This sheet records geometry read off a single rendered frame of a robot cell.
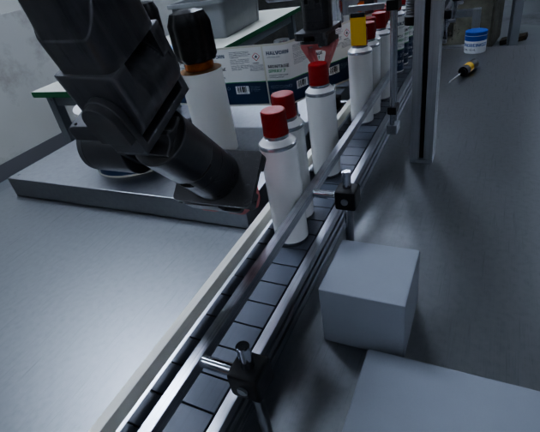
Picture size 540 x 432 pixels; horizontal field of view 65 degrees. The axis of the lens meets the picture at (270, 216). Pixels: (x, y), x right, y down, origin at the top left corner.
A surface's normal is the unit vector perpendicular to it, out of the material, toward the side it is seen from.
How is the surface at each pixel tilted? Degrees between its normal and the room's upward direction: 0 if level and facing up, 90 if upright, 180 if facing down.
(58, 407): 0
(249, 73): 90
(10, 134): 90
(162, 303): 0
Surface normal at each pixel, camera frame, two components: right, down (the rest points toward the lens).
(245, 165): -0.38, -0.25
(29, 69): 0.90, 0.11
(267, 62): -0.35, 0.56
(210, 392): -0.15, -0.83
